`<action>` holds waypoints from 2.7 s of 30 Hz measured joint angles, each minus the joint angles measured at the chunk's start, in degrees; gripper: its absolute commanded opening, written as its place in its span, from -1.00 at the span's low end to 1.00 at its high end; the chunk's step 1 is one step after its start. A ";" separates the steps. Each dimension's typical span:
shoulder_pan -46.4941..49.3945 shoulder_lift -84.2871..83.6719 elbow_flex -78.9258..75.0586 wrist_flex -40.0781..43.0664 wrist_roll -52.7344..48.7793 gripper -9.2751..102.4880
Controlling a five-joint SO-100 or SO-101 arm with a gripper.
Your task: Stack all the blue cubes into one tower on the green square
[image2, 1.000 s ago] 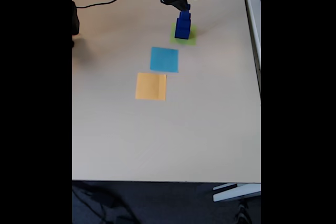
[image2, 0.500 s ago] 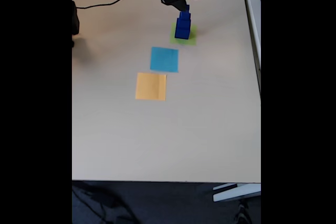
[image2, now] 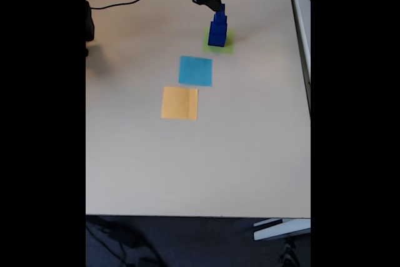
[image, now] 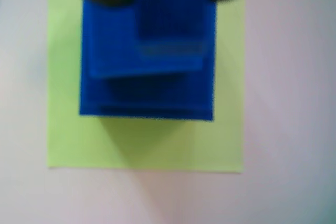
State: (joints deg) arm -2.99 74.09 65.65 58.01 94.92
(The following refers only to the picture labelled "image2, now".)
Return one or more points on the tiny blue cube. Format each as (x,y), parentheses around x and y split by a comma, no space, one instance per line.
(222,7)

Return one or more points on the small blue cube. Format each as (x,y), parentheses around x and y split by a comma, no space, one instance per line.
(220,18)

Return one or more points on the medium blue cube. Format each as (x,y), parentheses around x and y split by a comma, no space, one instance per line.
(218,28)

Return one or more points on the green paper square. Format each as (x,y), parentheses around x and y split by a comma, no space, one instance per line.
(230,45)

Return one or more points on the light blue paper square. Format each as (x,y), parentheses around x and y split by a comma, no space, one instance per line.
(195,71)

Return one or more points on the orange paper square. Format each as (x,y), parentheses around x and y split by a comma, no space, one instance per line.
(179,104)

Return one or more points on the large blue cube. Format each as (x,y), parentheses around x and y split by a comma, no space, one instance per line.
(216,39)

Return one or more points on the white desk with dark edge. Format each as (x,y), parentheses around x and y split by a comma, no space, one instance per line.
(301,13)

